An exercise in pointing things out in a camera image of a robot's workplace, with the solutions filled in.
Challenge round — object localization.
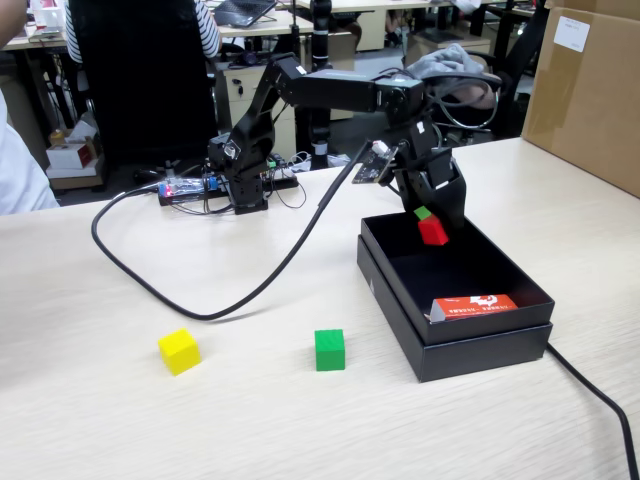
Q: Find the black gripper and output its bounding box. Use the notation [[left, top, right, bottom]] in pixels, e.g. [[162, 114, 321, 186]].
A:
[[387, 118, 467, 232]]

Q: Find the red cube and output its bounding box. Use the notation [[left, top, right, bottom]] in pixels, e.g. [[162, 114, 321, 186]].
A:
[[417, 215, 450, 247]]

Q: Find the green cube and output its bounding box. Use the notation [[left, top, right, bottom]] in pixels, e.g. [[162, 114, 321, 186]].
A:
[[314, 328, 346, 373]]

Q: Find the yellow cube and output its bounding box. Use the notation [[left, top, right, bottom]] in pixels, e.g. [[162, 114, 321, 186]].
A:
[[157, 327, 202, 377]]

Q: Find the black cardboard box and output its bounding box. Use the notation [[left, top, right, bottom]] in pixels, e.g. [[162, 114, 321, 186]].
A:
[[355, 204, 556, 384]]

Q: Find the large brown cardboard box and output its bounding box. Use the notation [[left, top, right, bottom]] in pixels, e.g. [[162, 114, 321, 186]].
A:
[[520, 0, 640, 199]]

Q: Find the flat white cardboard box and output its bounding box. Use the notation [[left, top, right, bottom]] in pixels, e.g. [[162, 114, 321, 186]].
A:
[[45, 164, 106, 191]]

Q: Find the white box red side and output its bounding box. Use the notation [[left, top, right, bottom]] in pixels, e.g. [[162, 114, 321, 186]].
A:
[[45, 142, 100, 171]]

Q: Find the bare person limb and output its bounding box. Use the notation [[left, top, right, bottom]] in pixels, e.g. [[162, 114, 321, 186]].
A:
[[459, 82, 501, 109]]

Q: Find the orange red carton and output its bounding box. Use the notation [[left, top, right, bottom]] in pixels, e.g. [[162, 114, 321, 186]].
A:
[[424, 293, 520, 325]]

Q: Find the grey fleece blanket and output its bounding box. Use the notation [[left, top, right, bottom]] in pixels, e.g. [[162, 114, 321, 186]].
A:
[[407, 43, 489, 84]]

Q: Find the office chair with grey cloth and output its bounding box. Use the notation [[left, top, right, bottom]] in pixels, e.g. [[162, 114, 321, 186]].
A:
[[424, 14, 549, 149]]

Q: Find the black jointed pole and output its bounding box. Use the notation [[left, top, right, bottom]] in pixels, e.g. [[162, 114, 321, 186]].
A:
[[308, 0, 334, 169]]

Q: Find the white paper label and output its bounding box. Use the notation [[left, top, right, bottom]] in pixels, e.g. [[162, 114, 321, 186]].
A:
[[553, 15, 591, 54]]

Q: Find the beige drawer cabinet with lock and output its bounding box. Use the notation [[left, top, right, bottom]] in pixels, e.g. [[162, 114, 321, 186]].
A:
[[215, 64, 297, 156]]

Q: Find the light wooden office desk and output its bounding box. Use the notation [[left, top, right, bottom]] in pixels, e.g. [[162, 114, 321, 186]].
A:
[[214, 9, 316, 39], [0, 29, 71, 51]]

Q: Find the controller board on black plate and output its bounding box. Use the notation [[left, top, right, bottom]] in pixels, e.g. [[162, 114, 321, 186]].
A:
[[157, 164, 301, 207]]

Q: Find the black laptop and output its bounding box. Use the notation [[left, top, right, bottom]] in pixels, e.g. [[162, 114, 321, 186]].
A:
[[209, 0, 279, 29]]

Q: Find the person in striped shirt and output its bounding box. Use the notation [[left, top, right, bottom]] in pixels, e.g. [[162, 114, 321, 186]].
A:
[[64, 0, 223, 66]]

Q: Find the black mesh office chair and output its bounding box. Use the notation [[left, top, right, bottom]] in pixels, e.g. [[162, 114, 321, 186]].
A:
[[67, 0, 219, 171]]

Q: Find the person in white shirt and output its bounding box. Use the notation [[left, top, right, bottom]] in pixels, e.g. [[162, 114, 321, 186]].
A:
[[0, 0, 60, 216]]

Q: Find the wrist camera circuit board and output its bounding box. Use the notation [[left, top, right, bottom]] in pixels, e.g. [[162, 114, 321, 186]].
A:
[[351, 140, 400, 187]]

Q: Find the thick black camera cable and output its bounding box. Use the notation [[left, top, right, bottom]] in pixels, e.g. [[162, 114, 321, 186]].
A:
[[91, 142, 374, 321]]

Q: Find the thick black power cable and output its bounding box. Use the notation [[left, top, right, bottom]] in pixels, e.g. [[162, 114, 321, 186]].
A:
[[543, 341, 640, 480]]

